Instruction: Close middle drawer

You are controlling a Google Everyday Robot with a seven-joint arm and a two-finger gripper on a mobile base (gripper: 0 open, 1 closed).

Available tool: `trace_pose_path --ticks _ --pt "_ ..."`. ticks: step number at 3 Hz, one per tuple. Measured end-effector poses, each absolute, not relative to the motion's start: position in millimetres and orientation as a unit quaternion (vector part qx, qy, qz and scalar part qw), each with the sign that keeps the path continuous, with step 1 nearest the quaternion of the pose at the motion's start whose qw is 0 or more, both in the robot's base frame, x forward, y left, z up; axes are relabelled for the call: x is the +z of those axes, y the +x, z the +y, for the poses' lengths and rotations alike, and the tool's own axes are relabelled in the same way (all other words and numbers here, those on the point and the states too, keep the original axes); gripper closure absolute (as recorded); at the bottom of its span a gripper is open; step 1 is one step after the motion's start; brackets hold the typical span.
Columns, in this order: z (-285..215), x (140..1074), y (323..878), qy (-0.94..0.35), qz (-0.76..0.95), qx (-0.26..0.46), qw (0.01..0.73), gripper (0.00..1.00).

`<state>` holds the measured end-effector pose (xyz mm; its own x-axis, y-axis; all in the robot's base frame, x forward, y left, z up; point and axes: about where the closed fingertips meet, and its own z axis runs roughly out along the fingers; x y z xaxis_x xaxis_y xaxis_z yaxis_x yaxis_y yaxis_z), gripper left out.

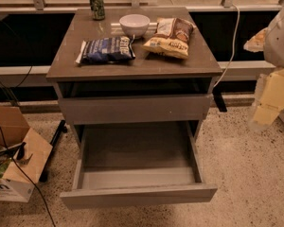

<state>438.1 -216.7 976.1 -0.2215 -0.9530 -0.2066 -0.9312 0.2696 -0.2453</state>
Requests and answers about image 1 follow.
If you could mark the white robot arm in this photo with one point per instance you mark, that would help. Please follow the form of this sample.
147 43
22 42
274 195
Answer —
270 40

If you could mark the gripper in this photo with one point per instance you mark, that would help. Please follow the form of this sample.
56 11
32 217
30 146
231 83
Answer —
280 40

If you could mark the green soda can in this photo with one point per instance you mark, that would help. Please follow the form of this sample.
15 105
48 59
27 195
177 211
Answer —
97 8

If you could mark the grey drawer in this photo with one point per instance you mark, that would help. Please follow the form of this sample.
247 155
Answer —
132 109
137 164

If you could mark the white bowl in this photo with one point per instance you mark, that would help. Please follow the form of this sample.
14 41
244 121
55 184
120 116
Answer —
134 25

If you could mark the grey drawer cabinet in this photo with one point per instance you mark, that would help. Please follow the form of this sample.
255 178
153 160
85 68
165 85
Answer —
147 75

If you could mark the open cardboard box left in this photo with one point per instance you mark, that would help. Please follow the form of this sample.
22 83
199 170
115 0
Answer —
23 154

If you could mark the grey top drawer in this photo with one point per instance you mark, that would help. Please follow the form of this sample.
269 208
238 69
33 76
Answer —
132 109

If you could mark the blue chip bag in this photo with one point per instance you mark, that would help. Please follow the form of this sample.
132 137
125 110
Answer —
106 50

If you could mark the yellow brown chip bag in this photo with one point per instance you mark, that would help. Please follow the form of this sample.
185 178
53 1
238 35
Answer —
171 38

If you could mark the black stand leg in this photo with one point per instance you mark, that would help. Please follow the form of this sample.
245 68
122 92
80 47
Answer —
60 129

